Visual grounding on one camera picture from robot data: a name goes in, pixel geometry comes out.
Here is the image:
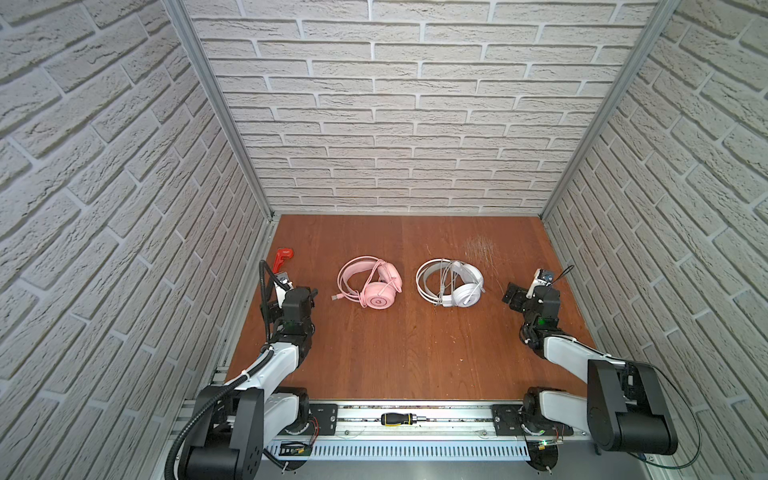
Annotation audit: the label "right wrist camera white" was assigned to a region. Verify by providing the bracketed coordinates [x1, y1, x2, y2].
[526, 268, 554, 299]

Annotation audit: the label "pink headphones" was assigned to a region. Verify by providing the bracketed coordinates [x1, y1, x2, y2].
[331, 255, 403, 310]

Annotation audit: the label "white headphones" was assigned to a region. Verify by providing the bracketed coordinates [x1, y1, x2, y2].
[415, 258, 485, 308]

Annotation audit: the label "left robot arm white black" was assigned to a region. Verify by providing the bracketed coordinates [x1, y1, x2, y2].
[163, 287, 317, 479]

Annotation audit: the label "red pipe wrench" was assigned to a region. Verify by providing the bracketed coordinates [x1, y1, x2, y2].
[272, 247, 294, 274]

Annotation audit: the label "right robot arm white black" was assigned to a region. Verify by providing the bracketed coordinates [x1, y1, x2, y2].
[502, 283, 678, 455]

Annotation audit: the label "black yellow screwdriver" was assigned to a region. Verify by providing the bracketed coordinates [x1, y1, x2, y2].
[380, 412, 428, 427]

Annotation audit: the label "black corrugated cable conduit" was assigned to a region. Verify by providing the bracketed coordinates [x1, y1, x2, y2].
[163, 259, 289, 480]

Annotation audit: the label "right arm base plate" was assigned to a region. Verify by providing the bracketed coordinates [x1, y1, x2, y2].
[490, 404, 574, 437]

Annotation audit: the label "aluminium front rail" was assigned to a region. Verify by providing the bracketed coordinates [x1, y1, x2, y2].
[170, 398, 661, 442]

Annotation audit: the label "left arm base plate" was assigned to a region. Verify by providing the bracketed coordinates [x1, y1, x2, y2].
[300, 402, 339, 437]

